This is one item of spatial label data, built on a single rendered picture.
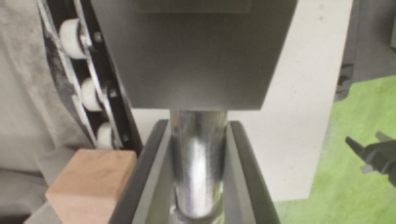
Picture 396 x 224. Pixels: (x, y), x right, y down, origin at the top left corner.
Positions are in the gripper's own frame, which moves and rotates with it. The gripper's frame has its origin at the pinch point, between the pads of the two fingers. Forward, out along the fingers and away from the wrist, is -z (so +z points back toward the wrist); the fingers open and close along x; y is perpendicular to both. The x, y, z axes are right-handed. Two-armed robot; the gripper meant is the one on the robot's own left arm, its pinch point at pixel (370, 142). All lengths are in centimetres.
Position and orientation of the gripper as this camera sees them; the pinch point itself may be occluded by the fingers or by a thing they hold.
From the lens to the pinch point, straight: 72.0
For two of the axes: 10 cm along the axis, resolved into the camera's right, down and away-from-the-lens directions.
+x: -9.9, 1.1, -0.5
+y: 0.7, 8.6, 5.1
